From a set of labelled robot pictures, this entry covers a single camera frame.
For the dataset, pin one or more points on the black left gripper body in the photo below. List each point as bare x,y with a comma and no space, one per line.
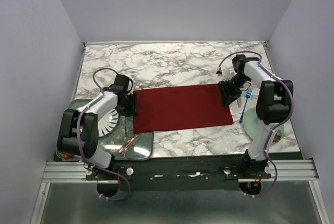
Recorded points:
127,107

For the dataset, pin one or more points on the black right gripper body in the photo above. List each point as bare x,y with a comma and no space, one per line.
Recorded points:
236,82

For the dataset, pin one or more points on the blue handled fork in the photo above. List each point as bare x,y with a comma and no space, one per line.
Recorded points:
247,96

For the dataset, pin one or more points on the dark red cloth napkin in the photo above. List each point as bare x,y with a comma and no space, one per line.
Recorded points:
178,108

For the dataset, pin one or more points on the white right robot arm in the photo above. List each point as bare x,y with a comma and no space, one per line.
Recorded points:
274,105

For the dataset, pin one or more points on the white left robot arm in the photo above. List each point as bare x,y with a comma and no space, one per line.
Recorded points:
78,133

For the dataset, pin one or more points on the silver spoon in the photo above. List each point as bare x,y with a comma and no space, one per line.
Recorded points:
125,129

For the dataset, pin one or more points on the silver table knife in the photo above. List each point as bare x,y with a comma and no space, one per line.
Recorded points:
239,102

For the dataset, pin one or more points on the blue striped white plate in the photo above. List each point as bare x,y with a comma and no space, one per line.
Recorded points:
108,123

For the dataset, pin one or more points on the light green plate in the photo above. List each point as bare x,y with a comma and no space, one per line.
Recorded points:
250,124

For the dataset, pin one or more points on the rose gold knife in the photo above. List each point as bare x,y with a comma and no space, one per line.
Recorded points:
128,142

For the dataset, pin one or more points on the teal floral serving tray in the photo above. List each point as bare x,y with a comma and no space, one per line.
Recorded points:
140,149

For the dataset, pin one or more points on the black and orange cup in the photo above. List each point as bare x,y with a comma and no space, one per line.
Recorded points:
66,156

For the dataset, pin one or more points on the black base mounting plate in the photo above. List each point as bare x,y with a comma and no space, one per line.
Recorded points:
214,183

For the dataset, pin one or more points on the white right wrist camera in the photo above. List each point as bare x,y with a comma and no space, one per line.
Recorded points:
226,75

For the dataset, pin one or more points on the aluminium frame rail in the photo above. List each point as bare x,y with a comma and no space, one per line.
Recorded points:
76,172

